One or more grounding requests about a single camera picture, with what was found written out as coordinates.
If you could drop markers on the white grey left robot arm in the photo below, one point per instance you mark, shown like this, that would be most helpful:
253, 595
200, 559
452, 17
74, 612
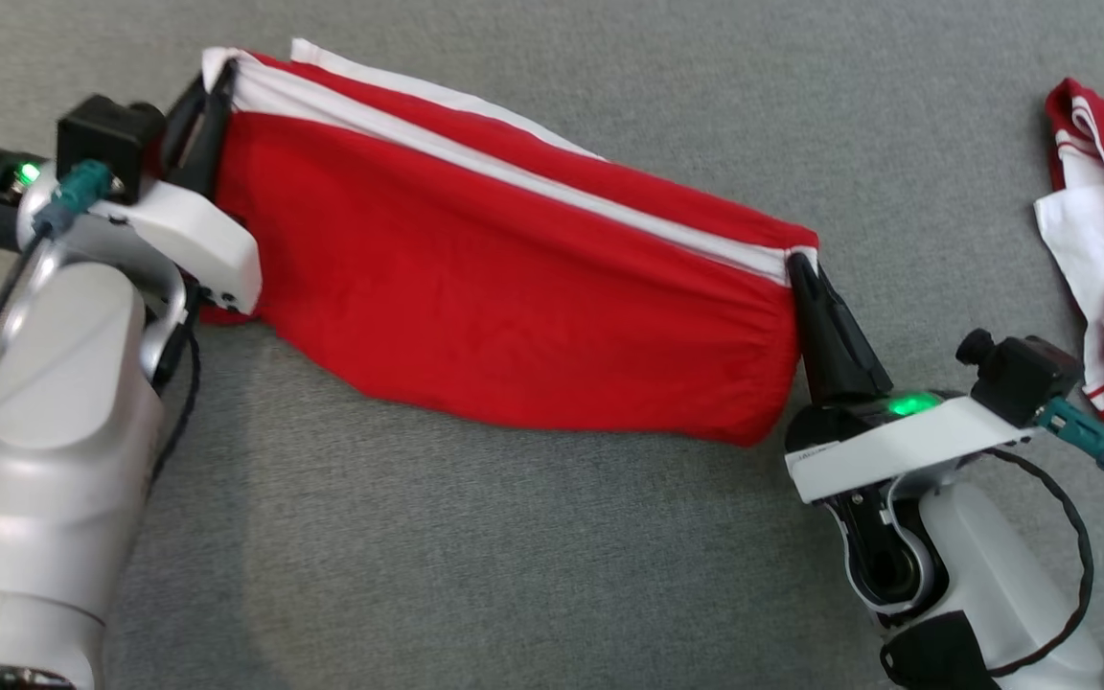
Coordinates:
44, 460

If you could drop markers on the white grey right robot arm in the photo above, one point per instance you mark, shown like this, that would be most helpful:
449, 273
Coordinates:
983, 556

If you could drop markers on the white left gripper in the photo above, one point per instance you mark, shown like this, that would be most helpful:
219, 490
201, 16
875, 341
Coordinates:
197, 240

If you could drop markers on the red shorts white stripe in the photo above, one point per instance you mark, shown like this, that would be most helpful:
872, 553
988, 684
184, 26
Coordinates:
514, 287

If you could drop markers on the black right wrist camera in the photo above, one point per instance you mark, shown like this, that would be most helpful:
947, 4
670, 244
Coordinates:
1026, 374

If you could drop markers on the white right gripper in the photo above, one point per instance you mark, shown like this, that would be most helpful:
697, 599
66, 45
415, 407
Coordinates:
887, 450

